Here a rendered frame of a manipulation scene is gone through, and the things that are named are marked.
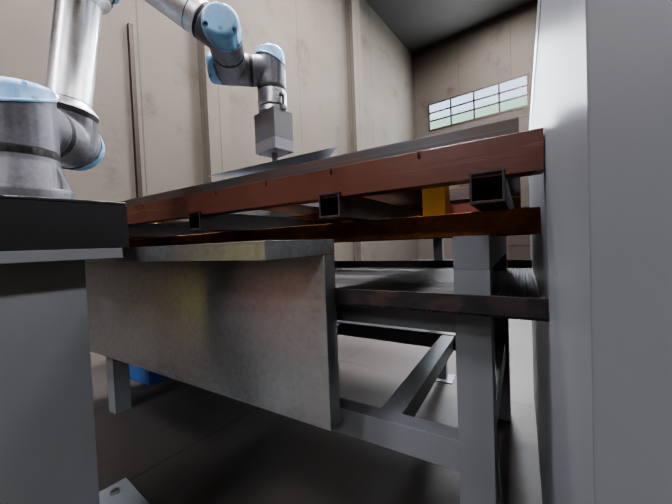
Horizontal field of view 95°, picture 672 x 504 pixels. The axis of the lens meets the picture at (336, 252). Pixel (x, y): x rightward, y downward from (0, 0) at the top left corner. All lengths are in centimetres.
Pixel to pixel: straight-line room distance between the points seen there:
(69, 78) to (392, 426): 104
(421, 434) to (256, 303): 44
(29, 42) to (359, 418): 378
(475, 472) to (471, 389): 15
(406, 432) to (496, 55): 941
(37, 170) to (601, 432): 83
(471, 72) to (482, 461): 941
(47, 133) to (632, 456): 89
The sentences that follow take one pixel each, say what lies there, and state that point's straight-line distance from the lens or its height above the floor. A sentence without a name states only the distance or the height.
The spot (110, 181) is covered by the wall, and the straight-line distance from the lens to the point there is 372.
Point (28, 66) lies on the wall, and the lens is 386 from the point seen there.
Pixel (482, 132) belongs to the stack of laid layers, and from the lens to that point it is 61.
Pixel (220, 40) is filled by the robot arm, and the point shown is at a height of 109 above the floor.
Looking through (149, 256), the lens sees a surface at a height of 66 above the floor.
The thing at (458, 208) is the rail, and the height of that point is 78.
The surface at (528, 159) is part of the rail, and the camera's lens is 55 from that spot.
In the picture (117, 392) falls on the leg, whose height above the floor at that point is 9.
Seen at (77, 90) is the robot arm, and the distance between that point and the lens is 99.
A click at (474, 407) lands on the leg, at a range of 67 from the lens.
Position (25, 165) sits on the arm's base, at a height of 83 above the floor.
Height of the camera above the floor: 67
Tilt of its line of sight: 2 degrees down
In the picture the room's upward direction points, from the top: 2 degrees counter-clockwise
